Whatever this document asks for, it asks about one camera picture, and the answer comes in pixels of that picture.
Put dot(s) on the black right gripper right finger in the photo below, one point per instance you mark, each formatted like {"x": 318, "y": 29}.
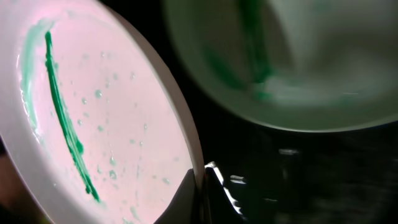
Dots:
{"x": 220, "y": 206}

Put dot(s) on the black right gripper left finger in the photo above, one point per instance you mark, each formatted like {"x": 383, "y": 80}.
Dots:
{"x": 184, "y": 206}

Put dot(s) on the white plate with green streak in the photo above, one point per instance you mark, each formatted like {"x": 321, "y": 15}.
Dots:
{"x": 91, "y": 117}

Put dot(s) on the pale green plate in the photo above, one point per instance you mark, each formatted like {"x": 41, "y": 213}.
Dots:
{"x": 306, "y": 66}

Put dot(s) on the round black tray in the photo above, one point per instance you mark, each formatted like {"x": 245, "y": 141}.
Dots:
{"x": 281, "y": 176}

